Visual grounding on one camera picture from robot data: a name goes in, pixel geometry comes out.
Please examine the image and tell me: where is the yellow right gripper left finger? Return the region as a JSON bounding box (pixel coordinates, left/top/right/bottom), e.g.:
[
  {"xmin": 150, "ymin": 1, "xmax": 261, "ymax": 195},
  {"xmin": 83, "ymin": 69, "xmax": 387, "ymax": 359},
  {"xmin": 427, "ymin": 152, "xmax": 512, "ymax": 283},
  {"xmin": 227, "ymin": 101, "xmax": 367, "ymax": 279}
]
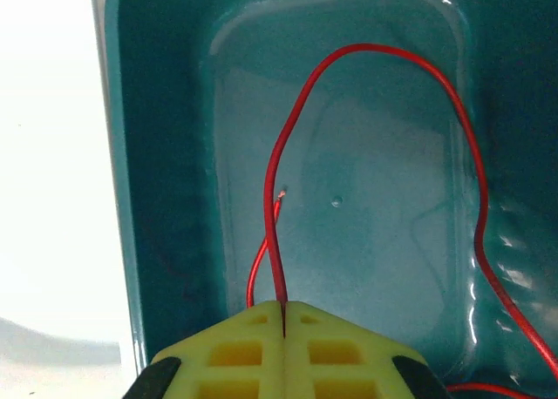
[{"xmin": 126, "ymin": 301, "xmax": 285, "ymax": 399}]

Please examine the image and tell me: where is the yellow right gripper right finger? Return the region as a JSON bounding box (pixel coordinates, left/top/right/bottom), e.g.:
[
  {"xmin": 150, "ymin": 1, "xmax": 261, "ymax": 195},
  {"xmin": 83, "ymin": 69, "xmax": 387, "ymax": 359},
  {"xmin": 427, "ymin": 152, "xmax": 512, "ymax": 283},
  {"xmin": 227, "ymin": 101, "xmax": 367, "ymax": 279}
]
[{"xmin": 282, "ymin": 301, "xmax": 451, "ymax": 399}]

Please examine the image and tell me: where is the thin red cable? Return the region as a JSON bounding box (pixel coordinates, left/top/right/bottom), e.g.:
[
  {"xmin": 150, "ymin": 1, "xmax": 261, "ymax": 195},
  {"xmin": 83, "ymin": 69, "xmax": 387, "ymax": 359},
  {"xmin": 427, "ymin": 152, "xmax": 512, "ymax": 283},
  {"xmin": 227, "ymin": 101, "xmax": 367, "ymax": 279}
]
[
  {"xmin": 246, "ymin": 189, "xmax": 289, "ymax": 308},
  {"xmin": 446, "ymin": 382, "xmax": 527, "ymax": 399},
  {"xmin": 264, "ymin": 43, "xmax": 558, "ymax": 376}
]

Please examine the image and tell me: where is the teal plastic bin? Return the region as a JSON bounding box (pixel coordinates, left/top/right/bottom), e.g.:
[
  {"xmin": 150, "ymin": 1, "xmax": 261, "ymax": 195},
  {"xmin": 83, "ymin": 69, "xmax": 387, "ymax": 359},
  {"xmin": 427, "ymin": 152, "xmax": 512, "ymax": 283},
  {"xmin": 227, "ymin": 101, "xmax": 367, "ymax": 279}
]
[{"xmin": 89, "ymin": 0, "xmax": 558, "ymax": 399}]

